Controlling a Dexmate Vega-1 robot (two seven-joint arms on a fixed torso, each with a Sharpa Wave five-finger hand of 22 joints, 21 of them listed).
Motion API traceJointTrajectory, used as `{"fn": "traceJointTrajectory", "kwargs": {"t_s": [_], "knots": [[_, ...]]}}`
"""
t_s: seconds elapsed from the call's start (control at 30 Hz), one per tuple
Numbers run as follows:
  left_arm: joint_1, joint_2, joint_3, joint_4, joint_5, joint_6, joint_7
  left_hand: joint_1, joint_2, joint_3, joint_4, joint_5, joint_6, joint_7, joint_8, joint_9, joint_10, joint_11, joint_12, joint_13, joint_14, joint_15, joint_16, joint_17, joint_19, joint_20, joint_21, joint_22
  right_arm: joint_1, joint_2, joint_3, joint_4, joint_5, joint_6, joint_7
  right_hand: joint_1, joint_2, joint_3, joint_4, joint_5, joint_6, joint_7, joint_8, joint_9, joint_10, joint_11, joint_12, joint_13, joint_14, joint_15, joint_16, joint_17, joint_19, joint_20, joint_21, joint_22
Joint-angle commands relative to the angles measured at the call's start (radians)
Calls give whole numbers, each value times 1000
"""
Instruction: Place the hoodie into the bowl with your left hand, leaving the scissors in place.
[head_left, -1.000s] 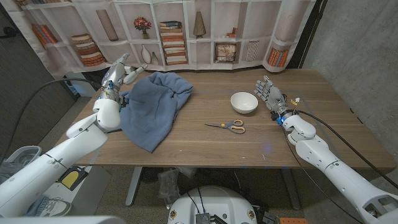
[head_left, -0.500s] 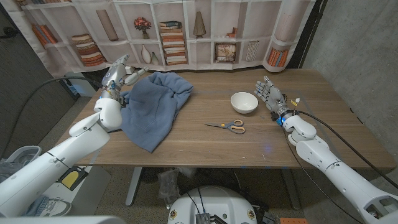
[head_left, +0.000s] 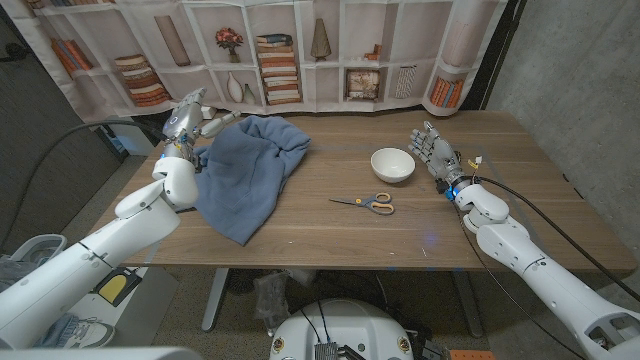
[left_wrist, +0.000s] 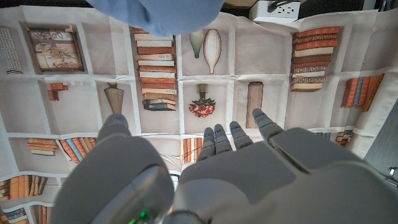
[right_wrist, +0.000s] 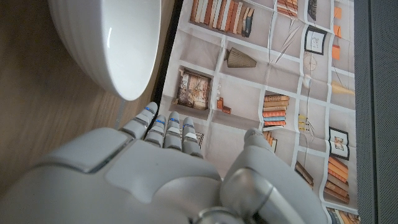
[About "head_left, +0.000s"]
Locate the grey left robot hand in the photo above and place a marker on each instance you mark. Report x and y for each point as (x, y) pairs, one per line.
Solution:
(182, 122)

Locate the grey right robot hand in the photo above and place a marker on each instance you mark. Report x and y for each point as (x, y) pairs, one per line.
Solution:
(441, 157)

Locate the blue hoodie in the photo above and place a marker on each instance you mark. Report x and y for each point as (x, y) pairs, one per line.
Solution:
(250, 180)

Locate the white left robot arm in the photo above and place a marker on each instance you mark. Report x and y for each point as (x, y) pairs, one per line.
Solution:
(75, 270)

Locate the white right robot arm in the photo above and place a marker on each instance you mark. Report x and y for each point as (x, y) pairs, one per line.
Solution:
(550, 290)

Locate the white ceramic bowl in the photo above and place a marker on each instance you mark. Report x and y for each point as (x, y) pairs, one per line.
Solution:
(392, 165)

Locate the white power strip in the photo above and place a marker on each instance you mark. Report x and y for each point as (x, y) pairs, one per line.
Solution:
(209, 112)

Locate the white cabinet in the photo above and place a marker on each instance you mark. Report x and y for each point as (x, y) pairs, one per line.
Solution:
(135, 144)

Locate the black backdrop stand pole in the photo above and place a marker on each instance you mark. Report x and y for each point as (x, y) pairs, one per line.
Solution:
(495, 55)

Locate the printed bookshelf backdrop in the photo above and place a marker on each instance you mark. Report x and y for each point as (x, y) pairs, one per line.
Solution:
(430, 30)

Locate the grey metal table leg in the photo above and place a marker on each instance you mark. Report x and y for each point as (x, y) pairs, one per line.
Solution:
(215, 300)
(470, 305)

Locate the black yellow foot pedal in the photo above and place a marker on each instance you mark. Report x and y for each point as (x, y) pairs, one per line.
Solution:
(117, 287)

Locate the grey floor board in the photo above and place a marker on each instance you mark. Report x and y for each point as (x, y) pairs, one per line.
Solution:
(155, 300)

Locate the white plastic base housing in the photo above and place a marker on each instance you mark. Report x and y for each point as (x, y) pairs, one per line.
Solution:
(45, 245)

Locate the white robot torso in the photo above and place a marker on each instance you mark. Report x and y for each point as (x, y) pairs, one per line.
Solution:
(345, 325)

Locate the clear plastic bag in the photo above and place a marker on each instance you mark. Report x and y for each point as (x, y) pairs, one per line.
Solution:
(272, 300)

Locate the orange box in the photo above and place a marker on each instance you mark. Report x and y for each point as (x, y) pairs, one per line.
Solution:
(472, 355)

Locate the white grey sneaker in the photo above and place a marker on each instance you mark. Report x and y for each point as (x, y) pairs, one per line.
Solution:
(92, 334)

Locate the person leg blue jeans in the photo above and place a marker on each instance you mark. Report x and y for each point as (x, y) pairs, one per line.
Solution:
(57, 330)

